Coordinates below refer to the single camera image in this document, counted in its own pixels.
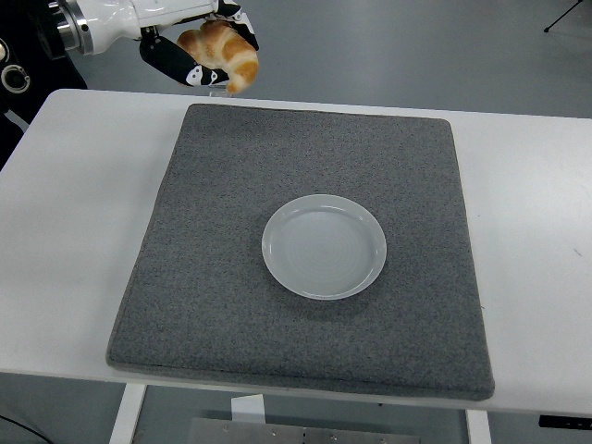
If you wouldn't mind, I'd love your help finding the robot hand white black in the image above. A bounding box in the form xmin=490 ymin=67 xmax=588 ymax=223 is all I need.
xmin=85 ymin=0 xmax=261 ymax=90

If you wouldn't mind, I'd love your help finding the croissant bread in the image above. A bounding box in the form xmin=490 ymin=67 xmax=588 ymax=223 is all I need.
xmin=176 ymin=18 xmax=260 ymax=93

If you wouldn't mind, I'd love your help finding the light grey round plate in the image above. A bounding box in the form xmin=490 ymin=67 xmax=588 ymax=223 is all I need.
xmin=261 ymin=193 xmax=388 ymax=301

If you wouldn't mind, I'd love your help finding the grey metal plate with screws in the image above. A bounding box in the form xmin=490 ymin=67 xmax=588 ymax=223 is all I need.
xmin=188 ymin=417 xmax=420 ymax=444

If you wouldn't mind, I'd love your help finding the grey felt mat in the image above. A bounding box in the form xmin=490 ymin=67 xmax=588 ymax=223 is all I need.
xmin=105 ymin=102 xmax=496 ymax=401

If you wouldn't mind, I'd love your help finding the white table leg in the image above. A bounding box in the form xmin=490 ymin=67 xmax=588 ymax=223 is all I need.
xmin=464 ymin=409 xmax=492 ymax=444
xmin=108 ymin=383 xmax=148 ymax=444

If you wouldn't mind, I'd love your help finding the black tripod leg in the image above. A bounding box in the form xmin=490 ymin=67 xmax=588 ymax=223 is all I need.
xmin=543 ymin=0 xmax=592 ymax=33

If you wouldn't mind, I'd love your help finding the white paper label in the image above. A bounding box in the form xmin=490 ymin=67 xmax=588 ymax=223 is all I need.
xmin=230 ymin=393 xmax=266 ymax=425

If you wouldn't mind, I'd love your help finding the black control box under table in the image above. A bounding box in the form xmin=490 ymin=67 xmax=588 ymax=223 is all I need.
xmin=538 ymin=414 xmax=592 ymax=429

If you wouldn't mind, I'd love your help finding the black floor cable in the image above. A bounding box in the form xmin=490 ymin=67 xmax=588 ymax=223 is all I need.
xmin=0 ymin=413 xmax=50 ymax=444

